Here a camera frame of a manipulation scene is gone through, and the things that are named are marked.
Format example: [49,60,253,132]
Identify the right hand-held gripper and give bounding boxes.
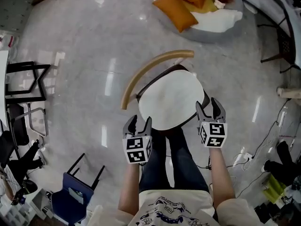
[195,97,228,149]

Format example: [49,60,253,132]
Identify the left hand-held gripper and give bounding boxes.
[121,114,153,165]

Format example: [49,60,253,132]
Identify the white round seat cushion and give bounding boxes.
[138,70,205,132]

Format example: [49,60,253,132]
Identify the wooden chair with brown seat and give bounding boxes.
[120,49,212,133]

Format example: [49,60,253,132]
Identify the person's right forearm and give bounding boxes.
[207,146,236,207]

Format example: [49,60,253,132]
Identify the person's left forearm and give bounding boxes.
[117,162,142,217]

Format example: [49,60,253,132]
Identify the blue chair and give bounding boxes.
[51,153,106,225]

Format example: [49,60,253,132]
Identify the black perforated metal chair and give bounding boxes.
[257,8,301,74]

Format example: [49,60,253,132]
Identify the black cantilever chair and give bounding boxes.
[6,103,49,147]

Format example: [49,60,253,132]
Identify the dark blue jeans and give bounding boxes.
[138,126,210,194]

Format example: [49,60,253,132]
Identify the grey round pouf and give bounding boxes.
[150,0,257,45]

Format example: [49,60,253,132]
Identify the beige fabric roll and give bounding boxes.
[277,86,301,100]

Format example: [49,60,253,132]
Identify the white printed t-shirt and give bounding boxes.
[92,189,267,226]

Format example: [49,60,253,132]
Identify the green bag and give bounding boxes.
[261,174,287,204]

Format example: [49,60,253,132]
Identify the yellow cloth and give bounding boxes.
[182,0,220,13]

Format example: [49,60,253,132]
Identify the white table with black legs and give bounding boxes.
[0,50,52,127]

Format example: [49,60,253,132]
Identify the white table with dark leg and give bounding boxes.
[231,0,301,65]

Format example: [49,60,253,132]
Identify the black cable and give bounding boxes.
[235,98,292,199]

